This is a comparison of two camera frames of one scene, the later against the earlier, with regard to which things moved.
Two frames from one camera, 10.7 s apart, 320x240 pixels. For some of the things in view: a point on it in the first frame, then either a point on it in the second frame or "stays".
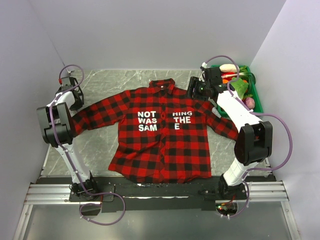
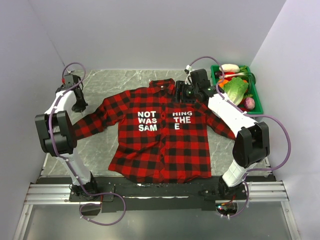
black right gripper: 193,84 -> 180,87
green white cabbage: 240,86 stays
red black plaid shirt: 161,131 stays
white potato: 229,68 stays
